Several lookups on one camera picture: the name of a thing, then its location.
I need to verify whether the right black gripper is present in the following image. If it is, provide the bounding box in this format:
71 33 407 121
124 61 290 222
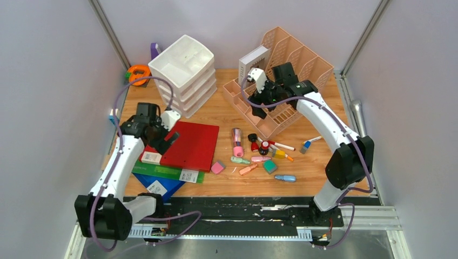
247 76 283 119

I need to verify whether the green folder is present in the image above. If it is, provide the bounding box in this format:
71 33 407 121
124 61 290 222
132 161 205 183

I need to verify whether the red folder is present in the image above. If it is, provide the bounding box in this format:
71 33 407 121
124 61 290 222
138 121 219 172

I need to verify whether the white hardcover book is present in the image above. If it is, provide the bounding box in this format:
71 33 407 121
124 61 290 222
238 45 271 85

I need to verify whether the pink plastic file organizer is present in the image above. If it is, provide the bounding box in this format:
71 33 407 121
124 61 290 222
223 26 334 139

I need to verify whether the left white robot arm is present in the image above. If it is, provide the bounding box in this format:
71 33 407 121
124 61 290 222
74 103 181 241

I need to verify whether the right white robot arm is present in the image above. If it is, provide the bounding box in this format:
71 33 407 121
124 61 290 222
243 62 374 225

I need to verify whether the red black stamp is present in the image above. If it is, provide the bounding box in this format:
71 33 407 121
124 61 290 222
247 133 259 152

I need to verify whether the red cap white marker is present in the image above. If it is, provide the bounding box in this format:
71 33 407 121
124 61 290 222
267 140 296 151

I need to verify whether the red round stamp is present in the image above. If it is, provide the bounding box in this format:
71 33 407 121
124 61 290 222
259 141 270 156

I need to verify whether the blue folder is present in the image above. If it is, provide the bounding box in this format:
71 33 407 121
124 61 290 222
133 173 185 203

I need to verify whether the pink highlighter pack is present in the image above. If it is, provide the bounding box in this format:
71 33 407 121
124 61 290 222
231 128 244 158

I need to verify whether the pink mini highlighter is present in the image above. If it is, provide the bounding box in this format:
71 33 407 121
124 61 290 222
251 156 272 162

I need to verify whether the yellow mini highlighter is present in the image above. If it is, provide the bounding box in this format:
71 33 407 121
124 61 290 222
271 149 294 162

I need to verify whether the green mini highlighter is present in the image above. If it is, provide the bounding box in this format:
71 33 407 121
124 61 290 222
230 156 251 165

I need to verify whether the yellow cap white marker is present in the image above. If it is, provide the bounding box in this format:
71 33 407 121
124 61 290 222
301 136 322 145

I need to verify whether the teal eraser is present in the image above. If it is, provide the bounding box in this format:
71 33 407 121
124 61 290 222
262 160 278 175

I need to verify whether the pink eraser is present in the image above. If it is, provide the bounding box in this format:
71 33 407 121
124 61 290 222
211 160 226 175

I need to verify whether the blue grey eraser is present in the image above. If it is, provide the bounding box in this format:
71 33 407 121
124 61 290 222
300 140 312 154

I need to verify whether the blue white small block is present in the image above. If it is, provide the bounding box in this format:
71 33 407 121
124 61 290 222
109 108 120 126

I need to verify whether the orange mini highlighter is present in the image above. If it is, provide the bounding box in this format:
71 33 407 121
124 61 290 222
239 163 258 176

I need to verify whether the blue mini highlighter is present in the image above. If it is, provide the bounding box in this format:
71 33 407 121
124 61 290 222
274 175 297 182

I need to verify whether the orange tape dispenser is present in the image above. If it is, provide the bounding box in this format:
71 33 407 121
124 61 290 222
125 64 151 87

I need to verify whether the white plastic drawer unit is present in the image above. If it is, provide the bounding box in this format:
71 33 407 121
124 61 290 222
148 35 217 118

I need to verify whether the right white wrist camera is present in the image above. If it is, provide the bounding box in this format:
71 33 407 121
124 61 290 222
246 68 268 93

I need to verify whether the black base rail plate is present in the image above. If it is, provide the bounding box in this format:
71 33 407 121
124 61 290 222
123 195 344 237

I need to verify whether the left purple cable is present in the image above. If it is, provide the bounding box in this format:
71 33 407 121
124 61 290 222
88 76 203 253

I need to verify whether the purple cable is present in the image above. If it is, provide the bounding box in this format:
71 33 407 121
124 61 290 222
88 76 203 253
240 77 375 250

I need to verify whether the purple object at wall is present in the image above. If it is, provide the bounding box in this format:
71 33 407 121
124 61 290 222
150 42 162 60

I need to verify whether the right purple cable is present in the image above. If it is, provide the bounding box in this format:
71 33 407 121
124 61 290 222
240 77 375 250

